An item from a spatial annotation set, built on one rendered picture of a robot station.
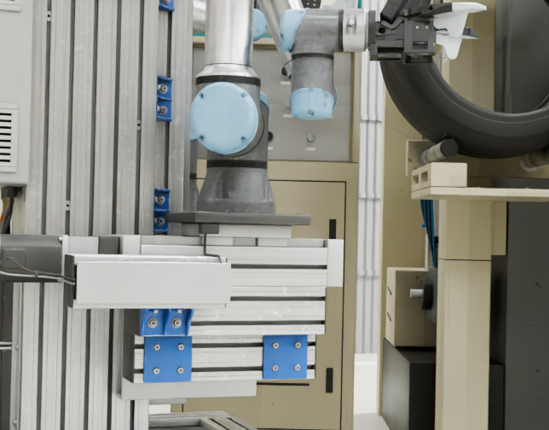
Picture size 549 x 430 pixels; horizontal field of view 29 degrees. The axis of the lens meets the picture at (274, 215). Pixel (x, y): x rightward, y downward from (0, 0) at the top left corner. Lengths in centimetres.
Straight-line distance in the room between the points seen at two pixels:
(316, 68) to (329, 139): 140
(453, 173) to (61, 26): 104
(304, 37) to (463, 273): 130
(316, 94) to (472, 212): 124
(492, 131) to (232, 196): 88
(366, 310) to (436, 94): 370
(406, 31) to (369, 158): 437
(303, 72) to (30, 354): 74
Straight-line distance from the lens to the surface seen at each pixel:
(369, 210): 622
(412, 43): 188
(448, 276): 302
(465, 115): 263
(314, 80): 187
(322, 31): 188
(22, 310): 210
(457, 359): 304
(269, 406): 324
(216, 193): 199
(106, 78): 212
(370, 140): 624
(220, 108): 185
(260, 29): 257
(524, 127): 266
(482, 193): 266
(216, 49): 189
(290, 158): 326
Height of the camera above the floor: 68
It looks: 1 degrees up
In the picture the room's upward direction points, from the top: 1 degrees clockwise
